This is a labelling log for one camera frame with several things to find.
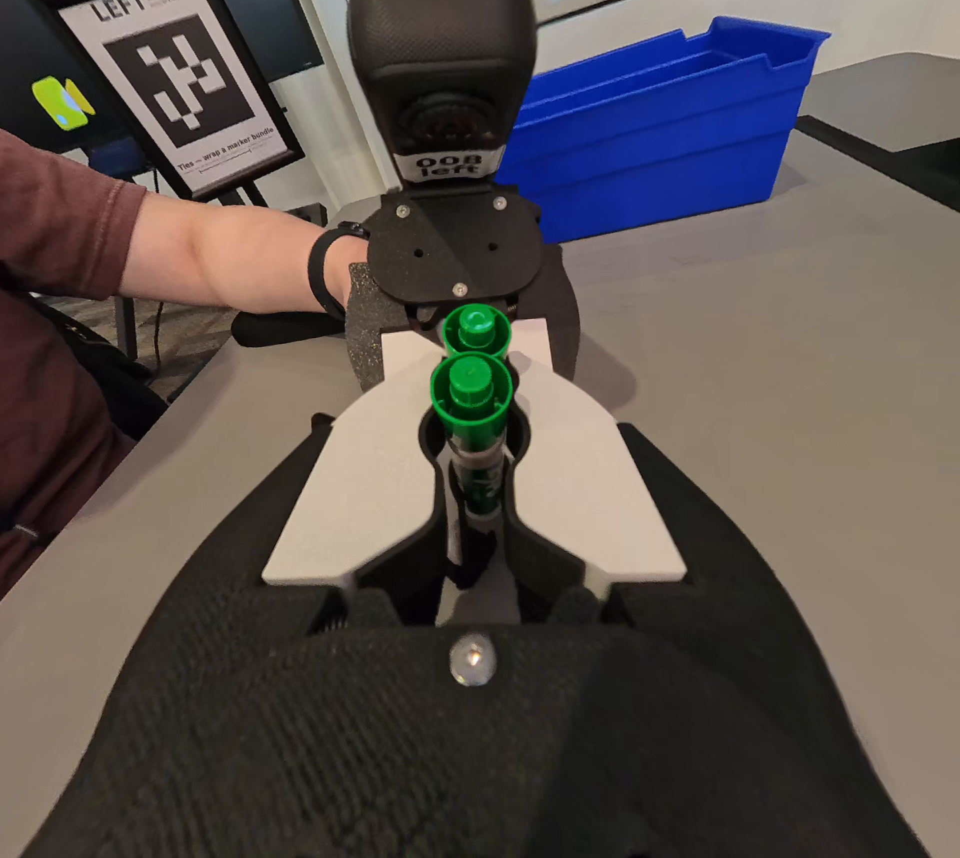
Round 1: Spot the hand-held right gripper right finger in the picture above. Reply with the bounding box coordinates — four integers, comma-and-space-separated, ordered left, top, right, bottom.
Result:
504, 363, 689, 585

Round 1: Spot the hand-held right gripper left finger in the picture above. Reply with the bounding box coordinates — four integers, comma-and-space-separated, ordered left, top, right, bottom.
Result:
261, 374, 453, 587

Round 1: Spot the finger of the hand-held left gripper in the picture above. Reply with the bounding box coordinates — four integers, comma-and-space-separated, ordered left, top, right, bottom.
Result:
379, 329, 450, 394
510, 318, 561, 379

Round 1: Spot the green dry-erase marker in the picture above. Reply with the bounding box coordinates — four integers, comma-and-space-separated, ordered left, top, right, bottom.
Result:
429, 351, 516, 589
440, 303, 514, 361

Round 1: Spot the person's left forearm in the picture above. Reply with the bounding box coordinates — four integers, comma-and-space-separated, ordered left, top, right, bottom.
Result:
123, 190, 354, 315

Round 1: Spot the black wristband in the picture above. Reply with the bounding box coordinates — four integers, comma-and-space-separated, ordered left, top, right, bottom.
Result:
306, 222, 370, 320

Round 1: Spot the blue plastic bin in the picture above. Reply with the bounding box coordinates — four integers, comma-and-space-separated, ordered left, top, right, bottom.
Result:
495, 15, 832, 245

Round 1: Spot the black framed tag sign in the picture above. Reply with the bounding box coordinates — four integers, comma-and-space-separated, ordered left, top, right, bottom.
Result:
22, 0, 306, 202

